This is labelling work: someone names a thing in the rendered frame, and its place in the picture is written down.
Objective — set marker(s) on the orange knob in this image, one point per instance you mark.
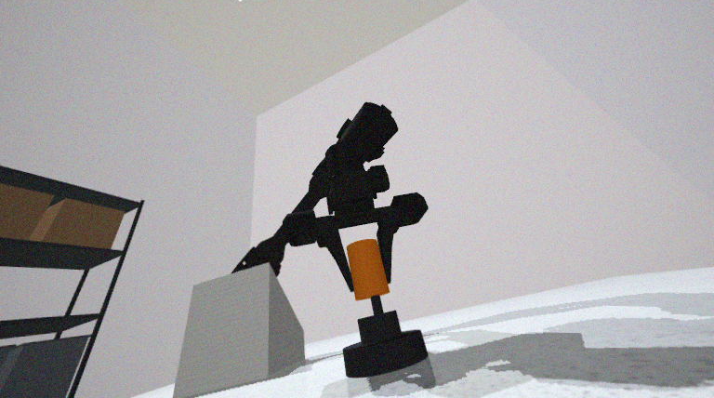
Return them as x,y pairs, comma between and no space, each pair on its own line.
366,268

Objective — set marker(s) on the black stepped pedestal with shaft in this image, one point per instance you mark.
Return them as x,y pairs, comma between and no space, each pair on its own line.
384,348

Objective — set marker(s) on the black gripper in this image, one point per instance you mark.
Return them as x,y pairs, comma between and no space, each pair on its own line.
303,228

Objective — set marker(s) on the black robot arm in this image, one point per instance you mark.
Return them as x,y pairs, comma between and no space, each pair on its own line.
359,140

